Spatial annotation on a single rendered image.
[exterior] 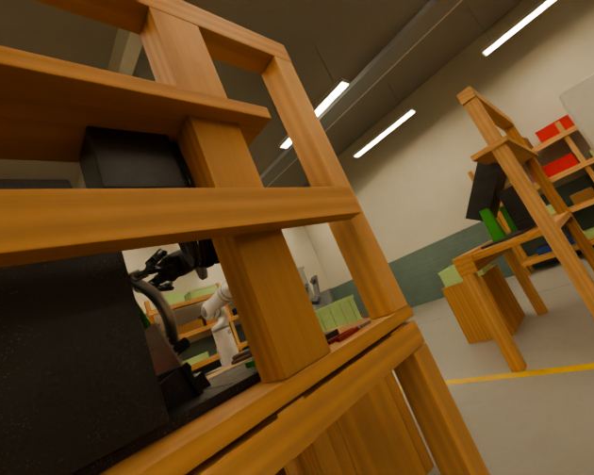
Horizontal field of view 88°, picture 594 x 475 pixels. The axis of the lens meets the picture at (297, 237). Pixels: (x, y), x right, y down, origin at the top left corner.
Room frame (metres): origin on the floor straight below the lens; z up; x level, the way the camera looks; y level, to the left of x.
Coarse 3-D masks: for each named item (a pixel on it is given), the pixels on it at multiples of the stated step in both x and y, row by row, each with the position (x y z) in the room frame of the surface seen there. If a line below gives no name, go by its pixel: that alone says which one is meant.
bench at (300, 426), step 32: (384, 320) 0.89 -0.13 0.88; (352, 352) 0.77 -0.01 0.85; (384, 352) 0.85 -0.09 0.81; (416, 352) 0.95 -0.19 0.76; (256, 384) 0.72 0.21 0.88; (288, 384) 0.62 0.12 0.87; (320, 384) 0.71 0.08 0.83; (352, 384) 0.74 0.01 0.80; (416, 384) 0.97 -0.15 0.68; (224, 416) 0.54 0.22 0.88; (256, 416) 0.56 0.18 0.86; (288, 416) 0.61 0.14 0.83; (320, 416) 0.66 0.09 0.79; (416, 416) 1.00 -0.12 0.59; (448, 416) 0.96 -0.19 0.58; (160, 448) 0.51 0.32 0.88; (192, 448) 0.48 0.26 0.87; (224, 448) 0.55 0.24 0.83; (256, 448) 0.55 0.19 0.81; (288, 448) 0.59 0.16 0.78; (320, 448) 1.38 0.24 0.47; (448, 448) 0.96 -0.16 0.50
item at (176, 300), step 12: (204, 288) 6.30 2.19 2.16; (216, 288) 6.48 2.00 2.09; (168, 300) 5.75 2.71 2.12; (180, 300) 5.90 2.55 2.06; (192, 300) 5.99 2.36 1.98; (204, 300) 6.18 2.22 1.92; (156, 312) 5.46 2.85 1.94; (228, 312) 6.51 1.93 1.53; (192, 324) 5.99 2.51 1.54; (204, 324) 6.34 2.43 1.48; (180, 336) 5.67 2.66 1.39; (240, 348) 6.47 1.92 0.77; (192, 360) 5.82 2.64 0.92; (204, 360) 5.93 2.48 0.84
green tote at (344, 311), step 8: (352, 296) 1.89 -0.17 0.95; (328, 304) 1.77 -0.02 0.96; (336, 304) 1.80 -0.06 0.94; (344, 304) 1.84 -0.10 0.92; (352, 304) 1.87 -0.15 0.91; (320, 312) 1.72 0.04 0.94; (328, 312) 1.76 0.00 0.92; (336, 312) 1.79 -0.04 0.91; (344, 312) 1.82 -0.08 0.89; (352, 312) 1.86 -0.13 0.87; (320, 320) 1.71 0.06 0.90; (328, 320) 1.74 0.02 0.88; (336, 320) 1.77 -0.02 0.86; (344, 320) 1.81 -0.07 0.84; (352, 320) 1.84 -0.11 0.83; (328, 328) 1.73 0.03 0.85
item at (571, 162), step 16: (544, 128) 5.12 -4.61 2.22; (560, 128) 4.96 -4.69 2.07; (576, 128) 4.83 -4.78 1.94; (528, 144) 5.38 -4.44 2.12; (544, 144) 5.12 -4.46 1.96; (560, 160) 5.15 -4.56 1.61; (576, 160) 5.03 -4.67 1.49; (592, 160) 4.87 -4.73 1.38; (560, 176) 5.16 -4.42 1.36; (592, 176) 4.97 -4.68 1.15; (592, 192) 5.10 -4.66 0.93; (576, 208) 5.20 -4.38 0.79; (592, 240) 5.23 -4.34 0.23; (544, 256) 5.69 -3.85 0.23; (528, 272) 5.96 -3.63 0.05
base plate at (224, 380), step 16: (240, 368) 0.99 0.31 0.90; (224, 384) 0.77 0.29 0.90; (240, 384) 0.70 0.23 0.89; (192, 400) 0.73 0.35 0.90; (208, 400) 0.65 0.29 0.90; (224, 400) 0.67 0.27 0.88; (176, 416) 0.60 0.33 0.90; (192, 416) 0.62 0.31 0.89; (160, 432) 0.58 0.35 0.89; (128, 448) 0.54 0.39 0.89; (96, 464) 0.51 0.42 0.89; (112, 464) 0.52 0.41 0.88
